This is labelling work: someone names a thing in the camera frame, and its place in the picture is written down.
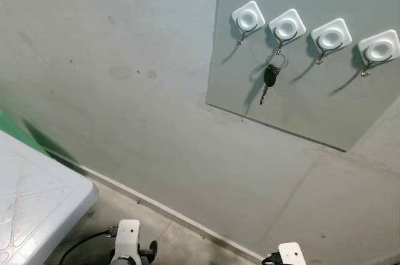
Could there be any black car key with ring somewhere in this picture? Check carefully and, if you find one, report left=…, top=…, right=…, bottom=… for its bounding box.
left=259, top=52, right=289, bottom=107

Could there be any white folding table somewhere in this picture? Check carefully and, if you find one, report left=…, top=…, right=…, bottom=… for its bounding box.
left=0, top=130, right=100, bottom=265

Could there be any green plastic object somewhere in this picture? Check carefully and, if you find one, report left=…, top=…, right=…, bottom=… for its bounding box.
left=0, top=111, right=49, bottom=157

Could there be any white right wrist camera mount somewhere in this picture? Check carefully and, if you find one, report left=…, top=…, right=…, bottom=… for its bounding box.
left=277, top=242, right=308, bottom=265

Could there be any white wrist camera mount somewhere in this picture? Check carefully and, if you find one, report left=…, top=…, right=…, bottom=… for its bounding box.
left=277, top=242, right=308, bottom=265
left=114, top=219, right=142, bottom=265

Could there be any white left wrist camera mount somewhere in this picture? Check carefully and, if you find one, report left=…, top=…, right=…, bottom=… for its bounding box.
left=114, top=219, right=142, bottom=265

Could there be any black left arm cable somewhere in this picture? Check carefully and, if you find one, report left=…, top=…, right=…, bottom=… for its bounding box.
left=59, top=230, right=120, bottom=265

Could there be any grey wall panel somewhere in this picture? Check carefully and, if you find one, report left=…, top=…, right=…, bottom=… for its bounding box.
left=206, top=0, right=400, bottom=153

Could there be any white adhesive wall hook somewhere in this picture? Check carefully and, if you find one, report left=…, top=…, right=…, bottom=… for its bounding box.
left=231, top=0, right=266, bottom=46
left=357, top=29, right=400, bottom=79
left=310, top=17, right=353, bottom=66
left=268, top=8, right=308, bottom=56

